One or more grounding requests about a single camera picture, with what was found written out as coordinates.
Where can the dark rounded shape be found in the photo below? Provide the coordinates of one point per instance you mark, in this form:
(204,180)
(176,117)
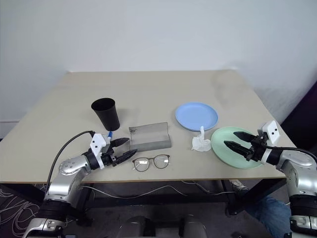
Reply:
(136,226)
(195,226)

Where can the grey sneaker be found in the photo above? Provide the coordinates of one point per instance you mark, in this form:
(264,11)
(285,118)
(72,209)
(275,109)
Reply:
(239,185)

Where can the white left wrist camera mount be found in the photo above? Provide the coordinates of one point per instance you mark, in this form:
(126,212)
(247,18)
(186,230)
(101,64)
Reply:
(97,142)

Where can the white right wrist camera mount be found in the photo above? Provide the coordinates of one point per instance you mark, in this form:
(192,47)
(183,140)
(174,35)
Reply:
(272,131)

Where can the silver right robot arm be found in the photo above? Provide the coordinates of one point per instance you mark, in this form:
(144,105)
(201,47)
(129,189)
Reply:
(297,168)

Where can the grey open glasses case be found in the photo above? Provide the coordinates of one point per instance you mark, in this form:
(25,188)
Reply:
(151,141)

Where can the blue plate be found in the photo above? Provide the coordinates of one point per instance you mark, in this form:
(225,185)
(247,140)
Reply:
(195,116)

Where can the blue pen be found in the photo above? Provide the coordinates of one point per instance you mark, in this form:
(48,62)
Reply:
(110,135)

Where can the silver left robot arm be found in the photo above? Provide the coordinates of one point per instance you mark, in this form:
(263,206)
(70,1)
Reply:
(67,168)

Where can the blue jeans leg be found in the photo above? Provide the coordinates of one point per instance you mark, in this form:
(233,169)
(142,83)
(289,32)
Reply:
(272,210)

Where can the black table frame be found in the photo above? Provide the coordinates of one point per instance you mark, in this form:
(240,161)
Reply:
(148,200)

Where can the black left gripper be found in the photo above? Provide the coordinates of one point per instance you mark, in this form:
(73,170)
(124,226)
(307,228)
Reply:
(108,157)

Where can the crumpled white tissue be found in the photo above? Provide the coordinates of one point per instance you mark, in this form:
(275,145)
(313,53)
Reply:
(200,143)

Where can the green plate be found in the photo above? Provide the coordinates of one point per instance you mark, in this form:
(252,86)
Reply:
(223,138)

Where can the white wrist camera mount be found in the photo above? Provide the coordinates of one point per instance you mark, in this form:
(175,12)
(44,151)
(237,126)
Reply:
(272,131)
(97,142)

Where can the black plastic cup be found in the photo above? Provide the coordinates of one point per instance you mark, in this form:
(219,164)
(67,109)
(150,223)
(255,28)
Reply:
(109,116)

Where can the brown round eyeglasses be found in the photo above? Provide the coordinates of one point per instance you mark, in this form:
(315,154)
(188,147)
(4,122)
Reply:
(140,165)

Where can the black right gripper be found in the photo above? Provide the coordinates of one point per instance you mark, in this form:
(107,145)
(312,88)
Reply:
(257,150)

